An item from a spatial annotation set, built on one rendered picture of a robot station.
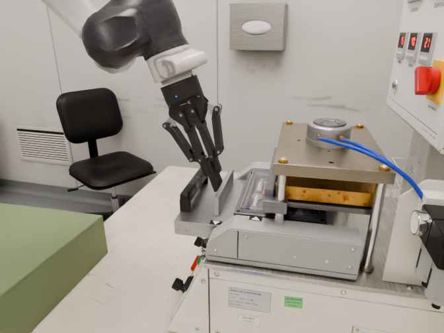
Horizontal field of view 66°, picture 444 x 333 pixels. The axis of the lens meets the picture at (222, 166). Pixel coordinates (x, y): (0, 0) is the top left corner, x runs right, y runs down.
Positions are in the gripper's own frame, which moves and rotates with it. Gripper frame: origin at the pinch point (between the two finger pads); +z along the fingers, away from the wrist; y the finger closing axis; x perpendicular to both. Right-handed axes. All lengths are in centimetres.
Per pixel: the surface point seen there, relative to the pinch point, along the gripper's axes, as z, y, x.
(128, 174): 23, 99, -114
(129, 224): 15.0, 39.2, -18.1
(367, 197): 7.3, -27.6, 10.0
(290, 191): 3.3, -16.0, 10.2
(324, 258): 13.2, -19.0, 16.2
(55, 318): 15.7, 36.9, 19.1
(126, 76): -33, 96, -156
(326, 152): -0.7, -23.2, 6.0
